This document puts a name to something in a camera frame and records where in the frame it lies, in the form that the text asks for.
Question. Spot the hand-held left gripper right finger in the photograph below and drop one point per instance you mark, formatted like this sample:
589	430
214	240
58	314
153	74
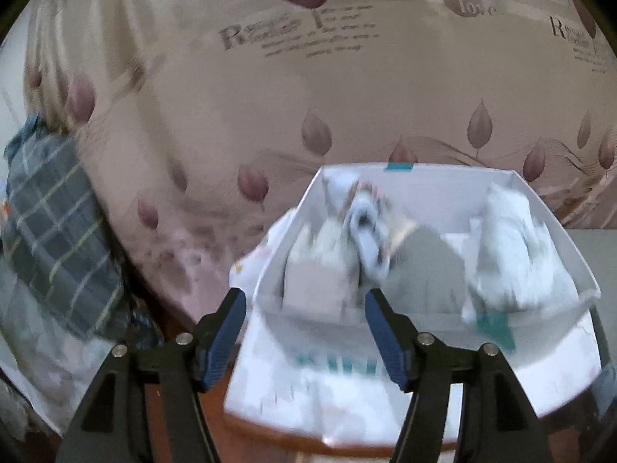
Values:
383	337

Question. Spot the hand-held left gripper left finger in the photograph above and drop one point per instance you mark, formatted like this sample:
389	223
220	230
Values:
224	335

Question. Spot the white floral underwear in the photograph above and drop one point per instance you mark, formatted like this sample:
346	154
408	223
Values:
366	231

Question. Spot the white patterned cloth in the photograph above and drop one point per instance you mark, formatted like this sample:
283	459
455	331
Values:
318	251

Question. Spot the light blue garment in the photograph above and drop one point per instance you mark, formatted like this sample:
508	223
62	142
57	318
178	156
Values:
337	190

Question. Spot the white bra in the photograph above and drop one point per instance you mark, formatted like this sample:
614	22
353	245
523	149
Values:
511	251

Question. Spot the white shoe box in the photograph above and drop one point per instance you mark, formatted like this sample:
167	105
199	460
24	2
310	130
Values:
434	188

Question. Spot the dark blue patterned cloth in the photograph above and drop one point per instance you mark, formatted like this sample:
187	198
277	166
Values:
142	325

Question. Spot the wooden nightstand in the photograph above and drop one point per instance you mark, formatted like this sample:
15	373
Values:
270	436

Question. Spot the blue plaid cloth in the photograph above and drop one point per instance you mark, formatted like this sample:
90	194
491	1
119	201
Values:
53	231

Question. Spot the pink printed bed sheet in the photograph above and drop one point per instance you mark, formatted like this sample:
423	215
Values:
337	82

